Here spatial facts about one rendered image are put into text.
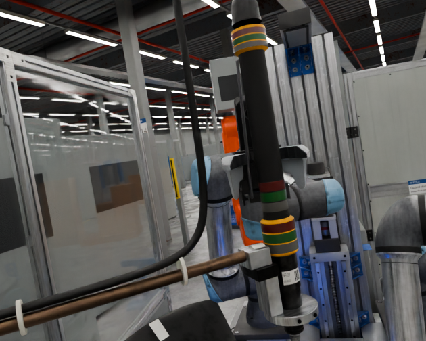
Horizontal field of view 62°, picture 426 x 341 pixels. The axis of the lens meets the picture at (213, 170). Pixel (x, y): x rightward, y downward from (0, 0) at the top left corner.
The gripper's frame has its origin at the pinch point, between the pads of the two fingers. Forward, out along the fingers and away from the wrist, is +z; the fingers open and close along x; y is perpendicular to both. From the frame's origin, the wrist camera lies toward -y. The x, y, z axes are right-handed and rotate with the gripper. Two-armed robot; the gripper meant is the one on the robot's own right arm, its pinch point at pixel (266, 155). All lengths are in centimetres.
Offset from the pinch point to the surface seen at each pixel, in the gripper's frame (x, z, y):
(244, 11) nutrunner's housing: 0.0, 0.1, -17.5
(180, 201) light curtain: 98, -585, 77
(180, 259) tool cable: 11.9, 4.7, 9.9
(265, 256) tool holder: 2.1, 1.1, 12.1
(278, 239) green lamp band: 0.1, 0.5, 10.4
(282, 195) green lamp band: -1.2, -0.3, 5.3
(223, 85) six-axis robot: -6, -395, -79
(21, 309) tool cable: 26.6, 11.3, 10.4
